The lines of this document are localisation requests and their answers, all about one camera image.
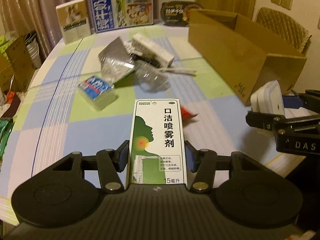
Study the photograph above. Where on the wall power sockets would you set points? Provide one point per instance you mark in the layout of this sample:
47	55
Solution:
287	4

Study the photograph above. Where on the white square plastic container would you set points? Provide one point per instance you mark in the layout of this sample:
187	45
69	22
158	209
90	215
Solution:
268	99

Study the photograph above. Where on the brown cardboard box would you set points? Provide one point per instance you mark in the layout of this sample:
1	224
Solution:
245	54

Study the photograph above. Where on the black instant rice bowl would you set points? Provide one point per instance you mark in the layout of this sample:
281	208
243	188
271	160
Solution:
177	13

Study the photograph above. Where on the beige curtain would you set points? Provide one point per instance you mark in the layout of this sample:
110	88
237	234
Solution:
24	16

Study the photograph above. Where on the red small packet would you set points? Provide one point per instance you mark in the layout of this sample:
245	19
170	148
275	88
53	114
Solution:
187	115

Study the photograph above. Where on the green white spray box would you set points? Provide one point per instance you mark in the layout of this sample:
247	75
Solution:
156	148

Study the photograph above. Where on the long white green box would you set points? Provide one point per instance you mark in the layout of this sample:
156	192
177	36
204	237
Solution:
151	49

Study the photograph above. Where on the brown side carton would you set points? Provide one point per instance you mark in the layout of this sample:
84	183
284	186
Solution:
19	54

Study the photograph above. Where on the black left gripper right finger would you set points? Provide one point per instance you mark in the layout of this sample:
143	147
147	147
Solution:
203	163

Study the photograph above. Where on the blue white tissue pack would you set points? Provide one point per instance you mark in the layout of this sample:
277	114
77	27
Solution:
97	92

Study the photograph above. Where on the white plastic spoon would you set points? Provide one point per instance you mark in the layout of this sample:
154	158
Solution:
178	70

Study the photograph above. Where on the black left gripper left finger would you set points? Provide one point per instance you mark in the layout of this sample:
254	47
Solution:
110	162

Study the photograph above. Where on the silver foil pouch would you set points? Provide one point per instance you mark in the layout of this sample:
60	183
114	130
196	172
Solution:
116	63

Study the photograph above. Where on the checked tablecloth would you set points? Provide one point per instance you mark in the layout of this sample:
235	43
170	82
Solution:
55	120

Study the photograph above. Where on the beige photo product box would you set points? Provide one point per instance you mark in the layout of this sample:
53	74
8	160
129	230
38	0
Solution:
73	20

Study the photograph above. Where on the blue milk carton box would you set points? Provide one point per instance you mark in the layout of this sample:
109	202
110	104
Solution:
110	15

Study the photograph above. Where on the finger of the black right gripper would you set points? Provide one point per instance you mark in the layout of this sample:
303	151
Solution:
309	100
262	120

